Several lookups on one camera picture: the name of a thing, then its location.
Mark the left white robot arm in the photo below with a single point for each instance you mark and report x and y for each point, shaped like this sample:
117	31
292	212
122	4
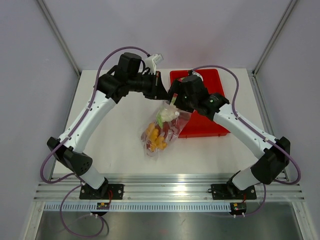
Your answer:
69	147

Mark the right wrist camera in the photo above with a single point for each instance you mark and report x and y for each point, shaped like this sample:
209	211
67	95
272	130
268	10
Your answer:
196	74

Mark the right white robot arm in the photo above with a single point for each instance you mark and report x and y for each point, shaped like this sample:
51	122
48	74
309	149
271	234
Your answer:
269	151

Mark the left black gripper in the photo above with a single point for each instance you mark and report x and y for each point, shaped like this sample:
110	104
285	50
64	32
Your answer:
159	92

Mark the aluminium mounting rail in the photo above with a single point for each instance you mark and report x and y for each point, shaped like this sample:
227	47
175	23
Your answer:
142	188

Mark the yellow ginger root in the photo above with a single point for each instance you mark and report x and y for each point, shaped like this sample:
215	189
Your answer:
153	139

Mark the white slotted cable duct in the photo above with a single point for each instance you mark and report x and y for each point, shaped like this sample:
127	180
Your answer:
201	207

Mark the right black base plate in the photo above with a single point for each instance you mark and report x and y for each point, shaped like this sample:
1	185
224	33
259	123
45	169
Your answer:
223	191

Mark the left aluminium frame post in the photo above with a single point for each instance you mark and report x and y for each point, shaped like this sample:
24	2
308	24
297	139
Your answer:
43	7

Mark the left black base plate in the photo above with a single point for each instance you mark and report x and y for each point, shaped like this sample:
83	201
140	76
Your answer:
113	191

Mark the left small circuit board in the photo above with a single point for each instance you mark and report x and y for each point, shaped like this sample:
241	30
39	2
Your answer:
103	206

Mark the clear zip top bag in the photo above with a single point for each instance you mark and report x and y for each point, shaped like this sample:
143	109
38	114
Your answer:
179	123

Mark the aluminium frame post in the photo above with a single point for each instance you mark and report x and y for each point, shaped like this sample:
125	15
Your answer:
43	7
275	35

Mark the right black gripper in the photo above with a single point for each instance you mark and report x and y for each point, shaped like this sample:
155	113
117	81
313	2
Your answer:
176	87

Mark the white cauliflower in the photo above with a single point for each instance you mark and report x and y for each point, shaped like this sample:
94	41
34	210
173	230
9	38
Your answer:
166	115

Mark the right aluminium frame post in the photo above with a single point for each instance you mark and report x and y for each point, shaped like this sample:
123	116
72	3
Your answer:
275	35

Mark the small circuit board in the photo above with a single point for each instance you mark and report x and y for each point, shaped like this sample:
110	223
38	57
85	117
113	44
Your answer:
103	206
238	209

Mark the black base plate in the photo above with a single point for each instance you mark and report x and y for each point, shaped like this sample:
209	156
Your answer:
223	191
113	191

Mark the right small circuit board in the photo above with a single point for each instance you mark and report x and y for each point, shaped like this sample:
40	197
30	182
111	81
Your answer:
238	209

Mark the red plastic tray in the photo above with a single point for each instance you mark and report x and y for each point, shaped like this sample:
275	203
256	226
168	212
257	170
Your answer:
199	126

